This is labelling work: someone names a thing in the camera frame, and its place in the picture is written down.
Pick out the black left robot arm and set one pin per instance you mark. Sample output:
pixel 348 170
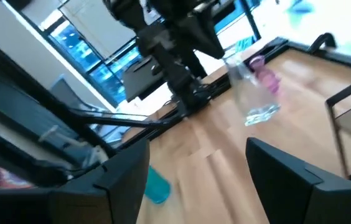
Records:
pixel 178 77

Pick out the clear conical glass vase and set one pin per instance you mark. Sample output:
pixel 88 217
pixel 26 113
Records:
pixel 256 105

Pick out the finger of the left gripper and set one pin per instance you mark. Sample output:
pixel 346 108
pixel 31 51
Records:
pixel 205 40

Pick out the blue textured glass vase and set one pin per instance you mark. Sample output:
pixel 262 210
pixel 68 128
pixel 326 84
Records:
pixel 158 186

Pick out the window with black frame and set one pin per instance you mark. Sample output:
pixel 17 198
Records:
pixel 76 46

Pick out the black metal rig frame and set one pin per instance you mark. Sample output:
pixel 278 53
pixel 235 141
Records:
pixel 38 90

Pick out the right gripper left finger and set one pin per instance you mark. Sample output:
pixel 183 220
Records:
pixel 129 186

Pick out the small pink glass vase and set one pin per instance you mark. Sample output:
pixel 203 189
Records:
pixel 267 77

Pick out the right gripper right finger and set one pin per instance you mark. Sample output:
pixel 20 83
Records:
pixel 281 186

